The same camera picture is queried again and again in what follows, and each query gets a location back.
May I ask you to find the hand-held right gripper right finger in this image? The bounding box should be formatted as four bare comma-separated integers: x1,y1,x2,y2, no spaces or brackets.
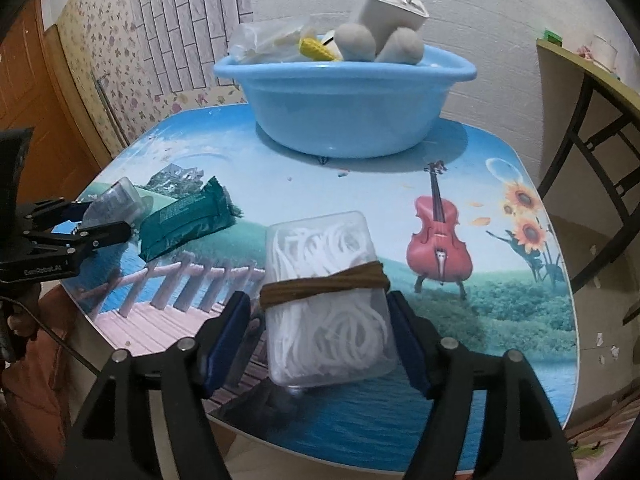
386,290,581,480

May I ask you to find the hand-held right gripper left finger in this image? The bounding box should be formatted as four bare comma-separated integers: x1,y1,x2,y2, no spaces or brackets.
62,291,252,480

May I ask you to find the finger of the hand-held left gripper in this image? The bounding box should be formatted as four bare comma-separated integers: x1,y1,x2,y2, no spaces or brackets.
19,199,97,234
22,220,134,262

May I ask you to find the small clear plastic container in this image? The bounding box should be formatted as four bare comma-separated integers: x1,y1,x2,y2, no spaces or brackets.
81,177,156,232

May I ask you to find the clear box of white floss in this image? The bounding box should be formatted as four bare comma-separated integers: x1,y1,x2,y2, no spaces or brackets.
259,211,399,391

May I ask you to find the green snack packet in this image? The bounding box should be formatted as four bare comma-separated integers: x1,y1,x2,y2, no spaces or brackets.
136,175,245,263

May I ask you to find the brown hair band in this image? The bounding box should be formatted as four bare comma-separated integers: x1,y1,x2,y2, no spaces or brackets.
258,262,391,310

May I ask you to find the blue plastic basin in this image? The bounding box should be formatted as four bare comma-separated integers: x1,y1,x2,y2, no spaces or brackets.
213,44,477,160

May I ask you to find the clear plastic bag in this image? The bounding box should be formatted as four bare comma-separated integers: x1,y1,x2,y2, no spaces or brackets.
227,15,322,65

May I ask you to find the sun-shaped plush toy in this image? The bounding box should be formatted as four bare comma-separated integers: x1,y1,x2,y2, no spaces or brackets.
299,22,426,67

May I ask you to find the white charger plug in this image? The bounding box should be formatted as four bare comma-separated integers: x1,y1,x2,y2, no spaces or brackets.
348,0,430,47

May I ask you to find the brown wooden door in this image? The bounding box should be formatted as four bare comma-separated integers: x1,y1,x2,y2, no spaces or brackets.
0,0,102,182

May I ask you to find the reddish brown cloth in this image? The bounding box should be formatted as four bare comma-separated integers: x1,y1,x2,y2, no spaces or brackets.
0,284,103,480

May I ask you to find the folding table with black legs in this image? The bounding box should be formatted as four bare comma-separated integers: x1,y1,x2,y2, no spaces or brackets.
536,37,640,327

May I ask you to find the metal wall pipe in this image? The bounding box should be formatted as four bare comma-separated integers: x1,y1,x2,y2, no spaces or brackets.
92,72,129,147

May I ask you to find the black cable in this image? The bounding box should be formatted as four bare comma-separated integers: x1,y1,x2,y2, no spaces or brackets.
0,296,103,377

